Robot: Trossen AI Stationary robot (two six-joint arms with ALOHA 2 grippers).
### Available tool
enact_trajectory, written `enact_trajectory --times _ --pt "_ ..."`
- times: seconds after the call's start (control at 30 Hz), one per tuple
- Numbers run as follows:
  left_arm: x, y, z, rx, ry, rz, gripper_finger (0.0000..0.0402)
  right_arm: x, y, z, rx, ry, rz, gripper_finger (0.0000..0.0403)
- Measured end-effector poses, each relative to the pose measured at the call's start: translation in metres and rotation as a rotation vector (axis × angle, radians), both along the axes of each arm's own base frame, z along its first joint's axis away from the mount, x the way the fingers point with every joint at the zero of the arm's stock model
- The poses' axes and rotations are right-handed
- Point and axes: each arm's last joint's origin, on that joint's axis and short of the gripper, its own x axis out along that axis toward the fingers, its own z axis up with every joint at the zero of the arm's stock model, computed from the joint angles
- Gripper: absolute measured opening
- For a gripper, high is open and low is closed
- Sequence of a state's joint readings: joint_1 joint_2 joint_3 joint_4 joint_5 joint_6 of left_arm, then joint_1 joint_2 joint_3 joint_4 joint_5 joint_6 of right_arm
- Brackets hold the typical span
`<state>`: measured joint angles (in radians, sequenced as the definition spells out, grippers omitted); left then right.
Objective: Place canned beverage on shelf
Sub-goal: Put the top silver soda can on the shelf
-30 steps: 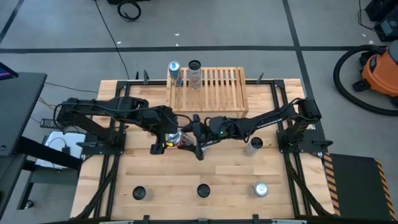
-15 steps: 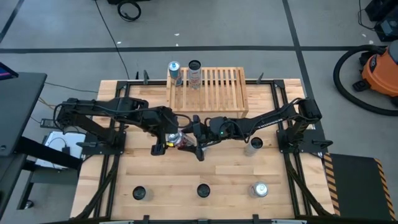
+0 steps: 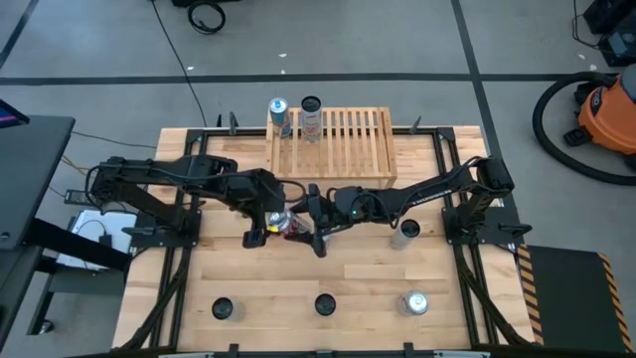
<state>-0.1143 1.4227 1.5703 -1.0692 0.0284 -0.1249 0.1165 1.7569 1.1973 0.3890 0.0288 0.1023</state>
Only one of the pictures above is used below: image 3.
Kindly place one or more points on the blue silver Red Bull can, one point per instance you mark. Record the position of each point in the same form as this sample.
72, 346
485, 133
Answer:
279, 119

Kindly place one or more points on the black aluminium table frame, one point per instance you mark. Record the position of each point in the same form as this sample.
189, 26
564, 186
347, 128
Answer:
445, 134

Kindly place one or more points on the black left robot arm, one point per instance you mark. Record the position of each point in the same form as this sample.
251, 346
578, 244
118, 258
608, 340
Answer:
149, 169

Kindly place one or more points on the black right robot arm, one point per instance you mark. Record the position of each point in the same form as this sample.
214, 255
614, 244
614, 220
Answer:
437, 186

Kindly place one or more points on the laptop with lit screen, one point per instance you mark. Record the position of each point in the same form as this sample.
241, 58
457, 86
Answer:
10, 117

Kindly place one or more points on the black equipment case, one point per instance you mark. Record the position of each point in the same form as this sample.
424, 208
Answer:
616, 12

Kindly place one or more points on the orange shop vacuum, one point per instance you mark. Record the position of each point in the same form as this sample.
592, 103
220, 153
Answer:
608, 119
537, 119

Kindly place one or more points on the white flat box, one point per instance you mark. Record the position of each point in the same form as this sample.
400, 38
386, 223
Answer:
119, 221

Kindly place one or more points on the black frame clamp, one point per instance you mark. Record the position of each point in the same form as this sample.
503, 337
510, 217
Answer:
232, 123
232, 350
416, 124
408, 350

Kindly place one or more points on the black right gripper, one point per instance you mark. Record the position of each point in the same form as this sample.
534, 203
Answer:
348, 206

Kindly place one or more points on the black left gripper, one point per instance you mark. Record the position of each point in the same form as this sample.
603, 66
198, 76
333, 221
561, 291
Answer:
261, 196

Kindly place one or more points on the dark grey desk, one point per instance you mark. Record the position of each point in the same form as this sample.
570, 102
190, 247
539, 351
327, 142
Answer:
30, 174

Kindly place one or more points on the wooden slatted shelf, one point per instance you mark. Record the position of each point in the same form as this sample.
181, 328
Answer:
390, 149

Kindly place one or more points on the silver Diet Coke can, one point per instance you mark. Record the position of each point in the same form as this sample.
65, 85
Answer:
415, 302
293, 225

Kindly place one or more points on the black box with screen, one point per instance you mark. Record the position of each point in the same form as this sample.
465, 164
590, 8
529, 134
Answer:
621, 47

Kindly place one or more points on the Celsius Tropical Vibe can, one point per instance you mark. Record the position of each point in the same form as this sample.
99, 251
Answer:
403, 238

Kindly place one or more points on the black hazard-striped floor mat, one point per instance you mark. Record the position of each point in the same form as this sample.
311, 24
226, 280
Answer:
571, 298

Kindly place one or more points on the black power adapter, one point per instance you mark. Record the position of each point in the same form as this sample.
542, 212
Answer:
74, 197

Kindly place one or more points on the silver Celsius can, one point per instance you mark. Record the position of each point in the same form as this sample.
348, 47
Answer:
222, 308
311, 124

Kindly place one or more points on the Celsius Peach Vibe can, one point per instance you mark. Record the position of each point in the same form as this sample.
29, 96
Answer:
325, 304

